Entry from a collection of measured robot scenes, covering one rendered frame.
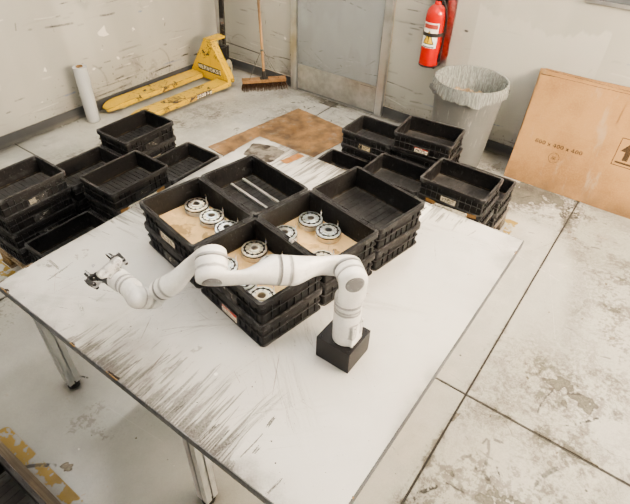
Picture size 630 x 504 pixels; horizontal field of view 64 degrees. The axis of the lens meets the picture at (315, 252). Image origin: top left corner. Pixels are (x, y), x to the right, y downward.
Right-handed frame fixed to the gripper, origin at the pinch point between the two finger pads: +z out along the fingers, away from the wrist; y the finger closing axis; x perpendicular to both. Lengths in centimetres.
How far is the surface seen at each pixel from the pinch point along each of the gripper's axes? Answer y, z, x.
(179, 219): 39.6, 14.8, -18.1
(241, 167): 80, 19, -21
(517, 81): 330, 3, -114
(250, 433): -7, -72, -34
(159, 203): 38.3, 22.2, -10.6
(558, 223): 252, -66, -172
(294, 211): 73, -20, -28
